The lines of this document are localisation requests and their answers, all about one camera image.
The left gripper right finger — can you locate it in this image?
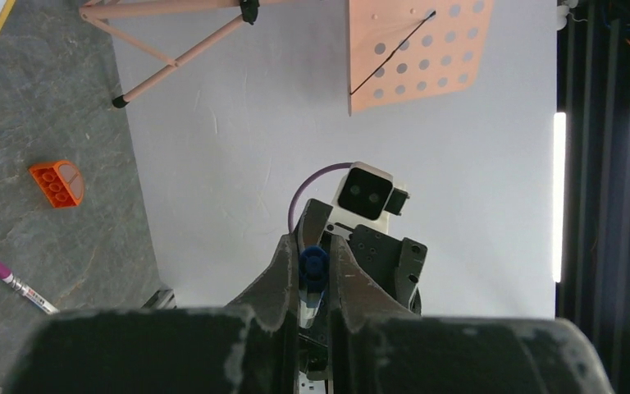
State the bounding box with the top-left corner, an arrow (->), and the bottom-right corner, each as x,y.
328,236 -> 418,393

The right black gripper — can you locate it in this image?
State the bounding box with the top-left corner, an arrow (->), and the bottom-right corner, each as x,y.
295,199 -> 428,314

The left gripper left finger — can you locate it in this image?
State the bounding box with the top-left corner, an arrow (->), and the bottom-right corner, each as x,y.
229,235 -> 299,393

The blue capped marker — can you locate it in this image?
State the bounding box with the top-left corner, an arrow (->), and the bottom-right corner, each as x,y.
297,245 -> 330,329

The pink music stand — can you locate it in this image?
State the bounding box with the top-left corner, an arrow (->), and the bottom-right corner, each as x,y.
79,0 -> 495,113

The orange half-round brick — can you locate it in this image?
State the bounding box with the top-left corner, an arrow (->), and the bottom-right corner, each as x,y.
29,160 -> 84,208

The purple capped marker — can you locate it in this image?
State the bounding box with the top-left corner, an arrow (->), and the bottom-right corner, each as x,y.
0,261 -> 60,315

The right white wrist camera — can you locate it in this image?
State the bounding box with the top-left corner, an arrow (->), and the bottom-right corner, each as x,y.
328,162 -> 410,234

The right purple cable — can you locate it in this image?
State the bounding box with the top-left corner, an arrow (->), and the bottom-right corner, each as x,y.
287,162 -> 355,235

